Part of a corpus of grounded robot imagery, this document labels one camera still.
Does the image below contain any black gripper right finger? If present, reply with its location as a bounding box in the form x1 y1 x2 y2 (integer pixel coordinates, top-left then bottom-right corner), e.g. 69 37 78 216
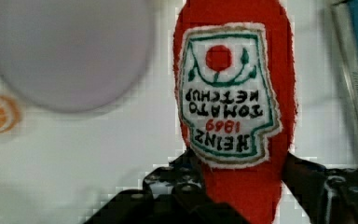
282 153 358 224

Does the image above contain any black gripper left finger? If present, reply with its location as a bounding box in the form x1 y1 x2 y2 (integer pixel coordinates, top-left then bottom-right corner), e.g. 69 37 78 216
84 149 249 224

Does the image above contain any red plush ketchup bottle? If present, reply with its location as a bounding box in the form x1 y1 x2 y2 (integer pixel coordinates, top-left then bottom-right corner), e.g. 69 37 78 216
172 0 296 224

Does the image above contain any grey round plate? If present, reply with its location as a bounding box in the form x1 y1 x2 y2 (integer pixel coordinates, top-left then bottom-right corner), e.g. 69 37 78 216
0 0 155 113

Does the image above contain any orange slice toy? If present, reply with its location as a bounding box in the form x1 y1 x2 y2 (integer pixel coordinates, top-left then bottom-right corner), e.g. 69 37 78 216
0 95 21 133

